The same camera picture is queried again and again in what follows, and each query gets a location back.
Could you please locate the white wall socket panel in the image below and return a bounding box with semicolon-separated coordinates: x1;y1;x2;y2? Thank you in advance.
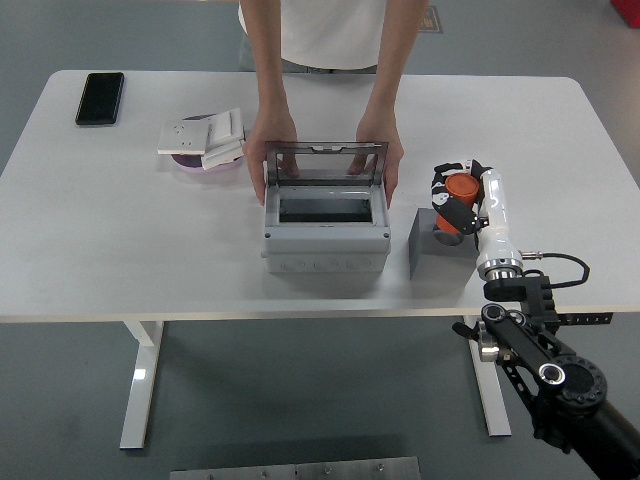
156;118;211;156

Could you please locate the purple shallow dish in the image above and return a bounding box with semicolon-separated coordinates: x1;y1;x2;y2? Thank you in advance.
169;113;245;174

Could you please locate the white table leg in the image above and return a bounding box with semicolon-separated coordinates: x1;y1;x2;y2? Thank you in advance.
119;320;165;450
462;314;513;438

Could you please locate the person's torso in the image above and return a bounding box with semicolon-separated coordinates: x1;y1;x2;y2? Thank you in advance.
238;0;431;75

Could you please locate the grey metal plate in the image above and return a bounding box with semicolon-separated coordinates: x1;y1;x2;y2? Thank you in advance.
169;456;421;480

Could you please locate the person's left hand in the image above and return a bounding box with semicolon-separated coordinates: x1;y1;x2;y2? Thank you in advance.
347;109;405;210

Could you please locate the dark floor sign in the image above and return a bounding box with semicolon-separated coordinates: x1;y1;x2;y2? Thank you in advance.
418;4;445;35

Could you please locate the white wall switch panel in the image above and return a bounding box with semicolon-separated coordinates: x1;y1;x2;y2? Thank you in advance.
200;139;246;171
205;107;245;150

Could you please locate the person's right hand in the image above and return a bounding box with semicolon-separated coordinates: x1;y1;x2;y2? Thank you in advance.
242;110;300;207

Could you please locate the black table control panel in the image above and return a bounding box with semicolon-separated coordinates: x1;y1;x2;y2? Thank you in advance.
555;312;614;326

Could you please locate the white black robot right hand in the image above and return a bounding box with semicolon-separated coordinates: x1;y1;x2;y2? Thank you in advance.
430;159;524;269

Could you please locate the grey block with round hole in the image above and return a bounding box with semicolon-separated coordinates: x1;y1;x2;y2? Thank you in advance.
408;208;484;280

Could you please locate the smoky transparent box lid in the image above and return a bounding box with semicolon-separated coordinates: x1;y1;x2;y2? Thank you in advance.
264;140;390;189

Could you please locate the red box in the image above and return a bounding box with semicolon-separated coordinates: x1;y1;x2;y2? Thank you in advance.
609;0;640;30

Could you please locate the grey plastic electrical box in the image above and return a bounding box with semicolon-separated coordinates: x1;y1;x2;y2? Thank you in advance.
260;185;391;274

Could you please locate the black smartphone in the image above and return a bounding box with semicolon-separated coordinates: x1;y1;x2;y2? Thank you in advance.
74;72;126;127

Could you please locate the orange cylindrical battery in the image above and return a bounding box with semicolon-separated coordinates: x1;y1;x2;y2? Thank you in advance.
433;173;481;236

